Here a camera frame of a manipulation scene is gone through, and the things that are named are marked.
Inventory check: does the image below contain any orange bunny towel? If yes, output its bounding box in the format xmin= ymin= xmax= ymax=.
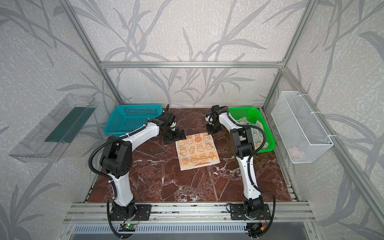
xmin=176 ymin=133 xmax=221 ymax=171

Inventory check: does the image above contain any green plastic basket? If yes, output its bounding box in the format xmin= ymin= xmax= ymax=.
xmin=229 ymin=107 xmax=276 ymax=153

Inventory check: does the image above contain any teal plastic basket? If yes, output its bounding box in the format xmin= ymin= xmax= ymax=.
xmin=104 ymin=104 xmax=163 ymax=137

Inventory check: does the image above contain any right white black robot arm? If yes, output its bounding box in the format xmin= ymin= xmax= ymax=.
xmin=206 ymin=105 xmax=276 ymax=218

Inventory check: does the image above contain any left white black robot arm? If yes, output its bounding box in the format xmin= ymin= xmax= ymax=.
xmin=88 ymin=111 xmax=186 ymax=218

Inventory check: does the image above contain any blue bunny towel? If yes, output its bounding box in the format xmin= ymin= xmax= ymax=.
xmin=238 ymin=118 xmax=265 ymax=149

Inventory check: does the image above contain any green lit circuit board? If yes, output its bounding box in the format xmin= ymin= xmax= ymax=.
xmin=119 ymin=224 xmax=137 ymax=232

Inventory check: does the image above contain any pink item in wire basket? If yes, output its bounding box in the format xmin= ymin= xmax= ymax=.
xmin=289 ymin=147 xmax=305 ymax=159

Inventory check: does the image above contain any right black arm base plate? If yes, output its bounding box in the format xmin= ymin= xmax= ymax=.
xmin=226 ymin=203 xmax=273 ymax=221

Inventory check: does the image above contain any white wire mesh basket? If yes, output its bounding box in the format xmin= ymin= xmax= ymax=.
xmin=272 ymin=91 xmax=334 ymax=164

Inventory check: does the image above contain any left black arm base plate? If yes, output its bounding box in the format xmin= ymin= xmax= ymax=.
xmin=110 ymin=202 xmax=152 ymax=221

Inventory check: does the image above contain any right wired connector board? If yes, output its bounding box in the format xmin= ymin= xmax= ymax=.
xmin=245 ymin=223 xmax=267 ymax=234

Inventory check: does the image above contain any clear plastic wall shelf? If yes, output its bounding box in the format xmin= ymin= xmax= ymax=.
xmin=9 ymin=94 xmax=98 ymax=163

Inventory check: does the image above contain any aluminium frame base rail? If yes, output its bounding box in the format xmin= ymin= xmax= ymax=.
xmin=56 ymin=202 xmax=323 ymax=240

